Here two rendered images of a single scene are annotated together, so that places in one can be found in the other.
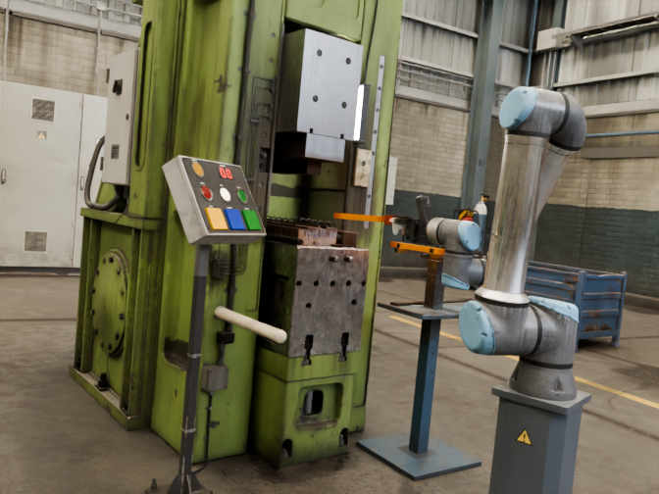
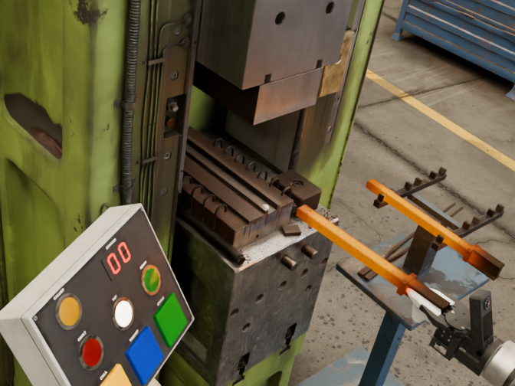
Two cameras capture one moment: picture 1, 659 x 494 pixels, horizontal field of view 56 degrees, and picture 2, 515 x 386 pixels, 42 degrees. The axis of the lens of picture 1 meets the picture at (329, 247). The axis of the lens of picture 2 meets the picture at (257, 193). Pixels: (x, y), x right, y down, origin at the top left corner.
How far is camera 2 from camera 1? 1.58 m
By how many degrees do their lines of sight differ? 33
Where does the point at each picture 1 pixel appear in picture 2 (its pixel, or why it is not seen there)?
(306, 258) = (247, 278)
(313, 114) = (273, 48)
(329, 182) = not seen: hidden behind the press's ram
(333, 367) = (273, 364)
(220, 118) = (87, 77)
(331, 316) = (277, 318)
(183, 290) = (41, 264)
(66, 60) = not seen: outside the picture
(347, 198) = (305, 116)
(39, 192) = not seen: outside the picture
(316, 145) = (273, 99)
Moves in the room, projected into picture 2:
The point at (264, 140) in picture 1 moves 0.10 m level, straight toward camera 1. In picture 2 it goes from (173, 85) to (178, 109)
